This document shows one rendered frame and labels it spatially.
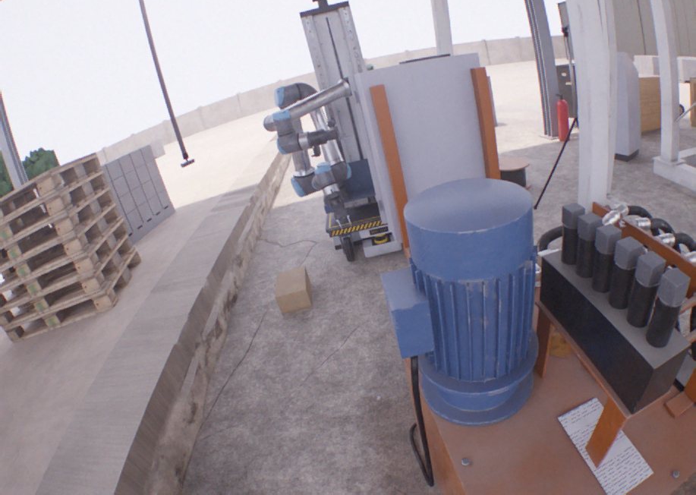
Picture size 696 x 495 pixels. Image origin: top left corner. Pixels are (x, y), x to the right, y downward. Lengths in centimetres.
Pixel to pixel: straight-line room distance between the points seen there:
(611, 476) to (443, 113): 107
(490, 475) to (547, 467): 10
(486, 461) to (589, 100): 79
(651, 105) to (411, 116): 508
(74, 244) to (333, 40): 218
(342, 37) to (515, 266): 219
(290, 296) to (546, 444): 177
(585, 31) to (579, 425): 82
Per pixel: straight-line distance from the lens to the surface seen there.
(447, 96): 118
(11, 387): 264
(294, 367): 186
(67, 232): 249
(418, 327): 57
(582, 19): 90
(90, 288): 261
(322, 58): 247
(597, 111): 92
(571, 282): 60
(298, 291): 216
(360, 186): 254
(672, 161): 388
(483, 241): 47
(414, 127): 116
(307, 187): 230
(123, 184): 394
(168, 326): 204
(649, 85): 588
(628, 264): 52
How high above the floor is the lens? 124
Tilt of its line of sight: 24 degrees down
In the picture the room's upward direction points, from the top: 15 degrees counter-clockwise
